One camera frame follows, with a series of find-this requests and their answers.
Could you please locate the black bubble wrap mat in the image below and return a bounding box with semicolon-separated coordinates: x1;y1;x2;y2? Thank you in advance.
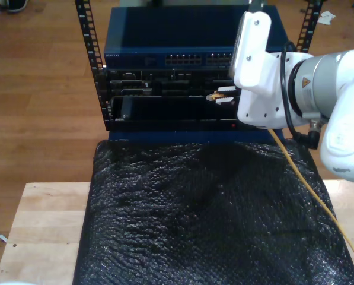
72;138;354;285

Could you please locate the white crumpled paper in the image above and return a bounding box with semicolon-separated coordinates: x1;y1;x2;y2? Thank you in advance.
317;10;337;26

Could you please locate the yellow network cable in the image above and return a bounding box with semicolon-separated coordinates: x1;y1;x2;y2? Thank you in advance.
205;92;354;274

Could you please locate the blue base panel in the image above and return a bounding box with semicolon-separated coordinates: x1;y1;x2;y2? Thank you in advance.
107;129;285;143

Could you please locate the black rack server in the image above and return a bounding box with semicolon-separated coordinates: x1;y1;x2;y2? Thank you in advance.
105;68;240;97

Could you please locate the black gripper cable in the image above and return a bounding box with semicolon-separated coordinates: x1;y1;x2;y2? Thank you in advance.
280;40;321;151

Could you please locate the blue network switch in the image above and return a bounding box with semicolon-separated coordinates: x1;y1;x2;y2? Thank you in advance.
103;5;290;69

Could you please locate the black rack frame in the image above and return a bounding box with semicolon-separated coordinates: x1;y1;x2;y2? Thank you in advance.
74;0;324;131

